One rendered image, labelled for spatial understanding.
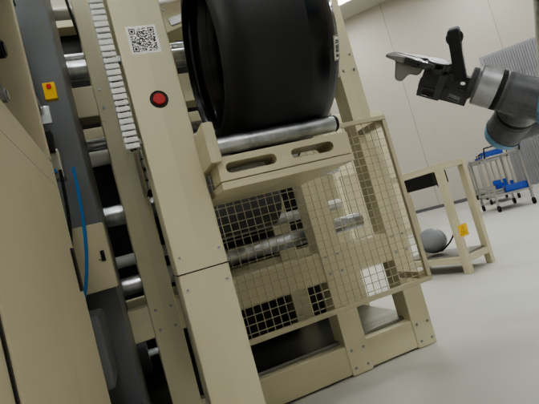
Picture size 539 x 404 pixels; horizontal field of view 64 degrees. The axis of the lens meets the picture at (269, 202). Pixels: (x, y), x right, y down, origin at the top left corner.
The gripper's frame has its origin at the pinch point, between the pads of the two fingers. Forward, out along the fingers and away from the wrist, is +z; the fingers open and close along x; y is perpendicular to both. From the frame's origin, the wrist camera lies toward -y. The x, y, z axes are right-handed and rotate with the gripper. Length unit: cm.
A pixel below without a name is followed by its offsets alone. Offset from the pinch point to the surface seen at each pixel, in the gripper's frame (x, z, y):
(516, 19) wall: 1143, -106, 47
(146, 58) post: -20, 56, 12
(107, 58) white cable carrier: -26, 64, 13
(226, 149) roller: -25.2, 28.2, 26.2
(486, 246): 196, -80, 145
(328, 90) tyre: -3.1, 12.4, 12.0
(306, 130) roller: -9.0, 14.1, 21.6
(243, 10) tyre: -16.6, 32.5, -4.1
